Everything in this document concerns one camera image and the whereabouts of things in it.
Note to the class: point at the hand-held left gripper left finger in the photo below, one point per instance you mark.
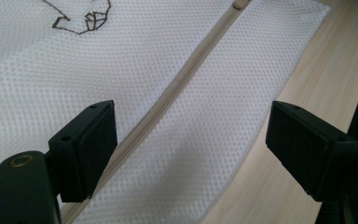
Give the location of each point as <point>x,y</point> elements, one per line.
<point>84,149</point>

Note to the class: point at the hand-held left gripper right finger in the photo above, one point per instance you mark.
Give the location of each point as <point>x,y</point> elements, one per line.
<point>307,149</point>

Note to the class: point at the white mesh laundry bag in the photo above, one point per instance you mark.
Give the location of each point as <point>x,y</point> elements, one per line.
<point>174,93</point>

